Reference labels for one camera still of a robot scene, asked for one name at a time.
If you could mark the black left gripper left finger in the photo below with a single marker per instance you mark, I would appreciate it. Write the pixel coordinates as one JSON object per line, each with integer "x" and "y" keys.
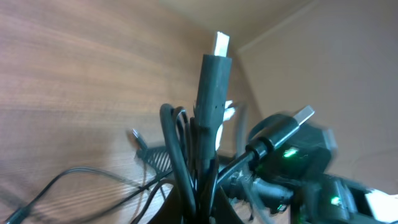
{"x": 171, "y": 211}

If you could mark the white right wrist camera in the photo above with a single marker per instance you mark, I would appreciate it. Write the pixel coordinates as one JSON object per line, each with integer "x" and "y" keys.
{"x": 234, "y": 123}

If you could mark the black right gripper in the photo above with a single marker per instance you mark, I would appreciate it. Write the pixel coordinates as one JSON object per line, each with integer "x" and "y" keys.
{"x": 246, "y": 183}

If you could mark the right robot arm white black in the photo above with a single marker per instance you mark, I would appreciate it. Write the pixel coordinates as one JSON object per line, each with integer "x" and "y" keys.
{"x": 283, "y": 166}

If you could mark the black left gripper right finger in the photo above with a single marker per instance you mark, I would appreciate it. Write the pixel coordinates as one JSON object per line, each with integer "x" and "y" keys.
{"x": 223, "y": 212}

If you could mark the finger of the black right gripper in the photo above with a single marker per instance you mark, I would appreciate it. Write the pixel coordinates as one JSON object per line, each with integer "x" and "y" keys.
{"x": 155, "y": 157}

